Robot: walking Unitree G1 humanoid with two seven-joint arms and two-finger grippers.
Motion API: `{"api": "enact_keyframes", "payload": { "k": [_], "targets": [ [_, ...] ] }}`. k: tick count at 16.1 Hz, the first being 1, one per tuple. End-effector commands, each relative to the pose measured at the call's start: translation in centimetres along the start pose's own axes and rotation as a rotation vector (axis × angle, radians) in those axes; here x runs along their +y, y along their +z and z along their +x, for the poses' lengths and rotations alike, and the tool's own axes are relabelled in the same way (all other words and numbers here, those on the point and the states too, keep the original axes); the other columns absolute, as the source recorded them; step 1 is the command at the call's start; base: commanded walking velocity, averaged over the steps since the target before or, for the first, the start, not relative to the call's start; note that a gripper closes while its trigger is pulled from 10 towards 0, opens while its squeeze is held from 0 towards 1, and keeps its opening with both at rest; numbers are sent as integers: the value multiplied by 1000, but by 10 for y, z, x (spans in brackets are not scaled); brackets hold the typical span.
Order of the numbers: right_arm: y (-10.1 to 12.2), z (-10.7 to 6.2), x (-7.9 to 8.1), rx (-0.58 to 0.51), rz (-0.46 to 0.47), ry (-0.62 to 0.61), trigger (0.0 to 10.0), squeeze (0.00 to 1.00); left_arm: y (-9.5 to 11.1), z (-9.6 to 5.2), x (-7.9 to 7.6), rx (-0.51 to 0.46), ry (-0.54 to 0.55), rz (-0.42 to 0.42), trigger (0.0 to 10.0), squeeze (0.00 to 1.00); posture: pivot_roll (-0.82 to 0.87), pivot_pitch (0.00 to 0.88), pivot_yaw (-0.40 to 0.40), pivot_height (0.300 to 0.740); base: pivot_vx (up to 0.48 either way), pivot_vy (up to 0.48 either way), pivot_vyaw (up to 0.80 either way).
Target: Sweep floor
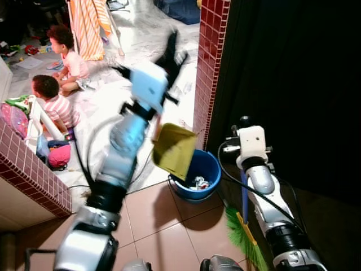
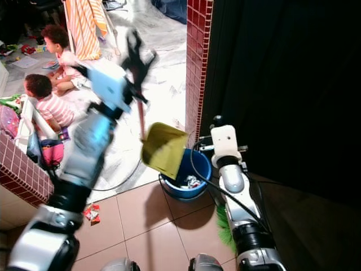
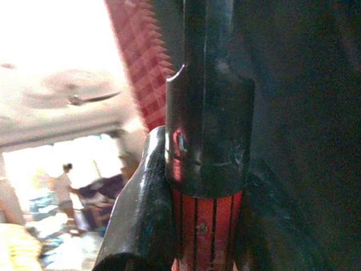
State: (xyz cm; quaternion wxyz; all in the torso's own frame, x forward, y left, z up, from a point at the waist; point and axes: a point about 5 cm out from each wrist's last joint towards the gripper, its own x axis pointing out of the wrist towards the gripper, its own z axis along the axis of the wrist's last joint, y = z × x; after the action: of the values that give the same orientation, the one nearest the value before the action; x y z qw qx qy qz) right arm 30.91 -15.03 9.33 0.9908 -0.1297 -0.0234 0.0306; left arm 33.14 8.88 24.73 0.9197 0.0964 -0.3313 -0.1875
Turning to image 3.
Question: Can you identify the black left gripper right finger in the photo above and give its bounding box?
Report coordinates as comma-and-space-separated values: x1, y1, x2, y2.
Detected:
234, 171, 335, 271

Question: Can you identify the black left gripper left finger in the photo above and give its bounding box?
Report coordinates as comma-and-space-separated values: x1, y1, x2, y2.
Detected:
93, 126, 176, 271

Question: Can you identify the green dustpan with red handle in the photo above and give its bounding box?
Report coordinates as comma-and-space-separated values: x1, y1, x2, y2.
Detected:
153, 0, 256, 271

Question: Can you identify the person in white shirt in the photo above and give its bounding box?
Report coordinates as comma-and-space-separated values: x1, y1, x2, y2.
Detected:
53, 163, 85, 226

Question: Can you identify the yellow striped cloth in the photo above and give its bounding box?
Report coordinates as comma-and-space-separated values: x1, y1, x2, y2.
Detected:
0, 222, 43, 271

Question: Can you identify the red brick pillar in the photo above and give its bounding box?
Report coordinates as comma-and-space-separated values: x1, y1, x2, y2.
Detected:
103, 0, 176, 133

